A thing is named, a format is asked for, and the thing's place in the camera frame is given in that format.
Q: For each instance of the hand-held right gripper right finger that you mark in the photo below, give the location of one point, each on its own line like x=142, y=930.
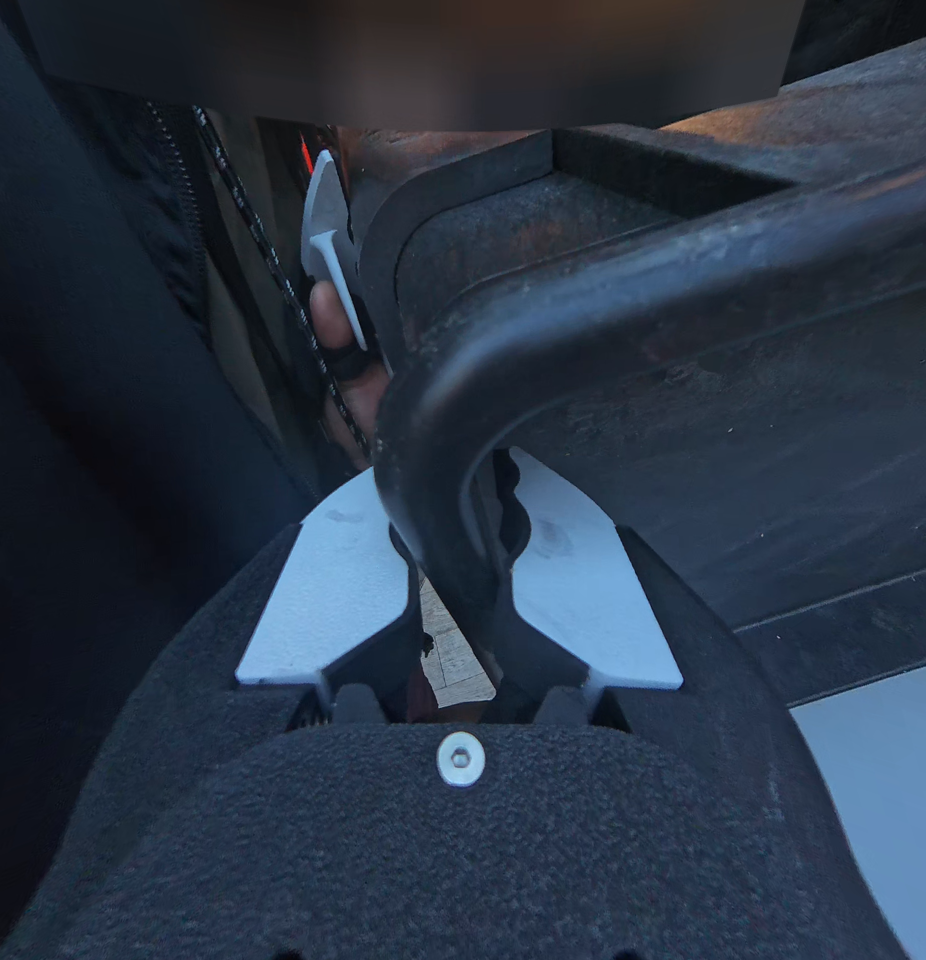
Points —
x=590, y=607

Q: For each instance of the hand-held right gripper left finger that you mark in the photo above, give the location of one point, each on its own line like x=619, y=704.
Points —
x=328, y=592

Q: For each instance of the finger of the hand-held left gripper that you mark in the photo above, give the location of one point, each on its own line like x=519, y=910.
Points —
x=324, y=210

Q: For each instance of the person's left hand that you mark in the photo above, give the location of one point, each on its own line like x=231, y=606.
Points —
x=354, y=405

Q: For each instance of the black zippered bag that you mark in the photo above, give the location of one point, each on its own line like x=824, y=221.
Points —
x=95, y=300

